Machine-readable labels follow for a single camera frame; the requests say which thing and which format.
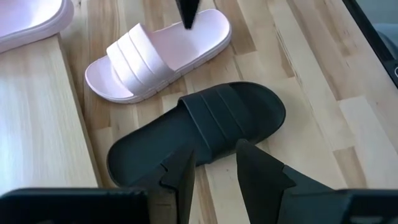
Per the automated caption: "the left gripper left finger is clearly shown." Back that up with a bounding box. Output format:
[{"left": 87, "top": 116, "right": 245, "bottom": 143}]
[{"left": 130, "top": 149, "right": 197, "bottom": 224}]

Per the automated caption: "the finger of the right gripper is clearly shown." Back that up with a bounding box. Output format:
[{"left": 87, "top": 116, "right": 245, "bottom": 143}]
[{"left": 175, "top": 0, "right": 201, "bottom": 30}]

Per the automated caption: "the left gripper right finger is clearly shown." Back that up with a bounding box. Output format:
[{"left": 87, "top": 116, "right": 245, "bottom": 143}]
[{"left": 235, "top": 138, "right": 334, "bottom": 224}]

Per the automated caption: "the black rubber slide sandal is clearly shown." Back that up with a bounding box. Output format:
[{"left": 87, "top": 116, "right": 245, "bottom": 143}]
[{"left": 106, "top": 81, "right": 287, "bottom": 189}]

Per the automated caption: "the pink rubber slide sandal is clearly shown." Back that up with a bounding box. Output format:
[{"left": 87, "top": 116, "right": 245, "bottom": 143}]
[
  {"left": 0, "top": 0, "right": 75, "bottom": 54},
  {"left": 84, "top": 8, "right": 233, "bottom": 105}
]

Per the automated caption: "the black frame wooden shoe shelf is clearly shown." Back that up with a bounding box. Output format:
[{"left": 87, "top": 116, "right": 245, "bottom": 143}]
[{"left": 0, "top": 0, "right": 103, "bottom": 198}]

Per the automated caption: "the black aluminium rig frame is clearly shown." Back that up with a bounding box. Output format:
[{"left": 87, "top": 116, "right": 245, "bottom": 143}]
[{"left": 341, "top": 0, "right": 398, "bottom": 90}]

